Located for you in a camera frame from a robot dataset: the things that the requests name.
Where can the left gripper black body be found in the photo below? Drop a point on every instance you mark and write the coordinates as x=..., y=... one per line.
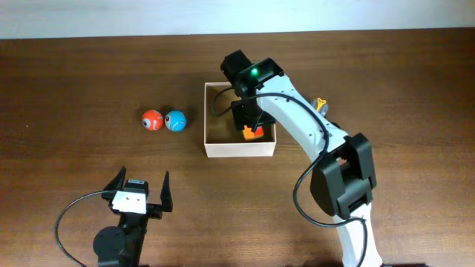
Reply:
x=154, y=211

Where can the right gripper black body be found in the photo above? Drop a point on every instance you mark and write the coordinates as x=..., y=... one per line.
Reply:
x=250, y=119

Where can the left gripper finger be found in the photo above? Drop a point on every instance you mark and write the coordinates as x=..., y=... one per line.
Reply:
x=165, y=195
x=116, y=184

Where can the multicolour puzzle cube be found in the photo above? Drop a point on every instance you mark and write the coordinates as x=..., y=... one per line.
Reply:
x=252, y=133

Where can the red toy fire truck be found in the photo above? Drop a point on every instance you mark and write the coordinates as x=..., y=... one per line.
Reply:
x=320, y=105

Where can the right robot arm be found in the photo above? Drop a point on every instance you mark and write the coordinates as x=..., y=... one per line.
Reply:
x=342, y=174

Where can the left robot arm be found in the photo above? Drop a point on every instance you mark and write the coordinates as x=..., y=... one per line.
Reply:
x=121, y=245

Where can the pink open cardboard box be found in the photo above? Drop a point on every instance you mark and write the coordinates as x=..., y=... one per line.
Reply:
x=220, y=137

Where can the blue toy ball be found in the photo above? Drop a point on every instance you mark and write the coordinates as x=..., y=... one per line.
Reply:
x=175, y=121

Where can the red toy ball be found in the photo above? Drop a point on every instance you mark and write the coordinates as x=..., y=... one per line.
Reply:
x=152, y=120

